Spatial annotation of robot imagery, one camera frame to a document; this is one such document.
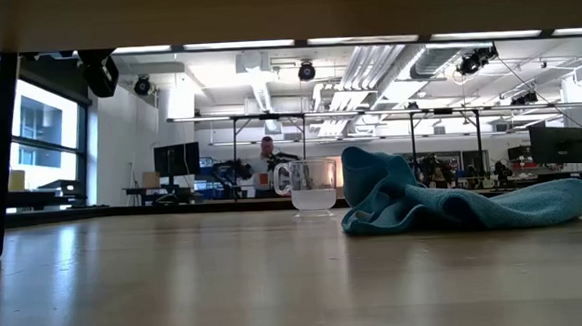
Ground blue microfibre cloth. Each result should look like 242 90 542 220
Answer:
336 133 582 240

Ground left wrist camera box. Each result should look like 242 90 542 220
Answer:
76 47 121 100

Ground black printer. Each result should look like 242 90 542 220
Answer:
37 178 82 198

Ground clear glass mug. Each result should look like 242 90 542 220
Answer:
271 156 340 220

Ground wooden shelf metal legs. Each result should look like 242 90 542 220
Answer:
0 0 582 263

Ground dark side desk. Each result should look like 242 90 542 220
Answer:
5 186 89 212

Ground dark monitor desk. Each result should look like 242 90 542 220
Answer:
122 184 194 207

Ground black window frame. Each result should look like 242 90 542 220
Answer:
0 63 98 214

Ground cardboard box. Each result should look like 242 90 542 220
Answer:
6 169 27 192
140 170 161 189

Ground large black monitor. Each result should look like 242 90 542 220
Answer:
527 123 582 167

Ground person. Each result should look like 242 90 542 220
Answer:
247 135 288 200

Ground black round ceiling fixture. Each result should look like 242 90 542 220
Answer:
297 60 317 83
132 74 152 97

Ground black table edge frame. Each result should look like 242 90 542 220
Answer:
3 179 582 239

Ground black ceiling spotlight cluster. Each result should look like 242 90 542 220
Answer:
455 45 500 77
510 89 539 107

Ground black monitor on stand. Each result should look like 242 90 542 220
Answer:
153 141 202 191

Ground corrugated ventilation duct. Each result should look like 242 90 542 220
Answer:
407 43 467 81

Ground black background workstation frame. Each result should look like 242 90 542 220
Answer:
407 105 486 187
227 111 312 202

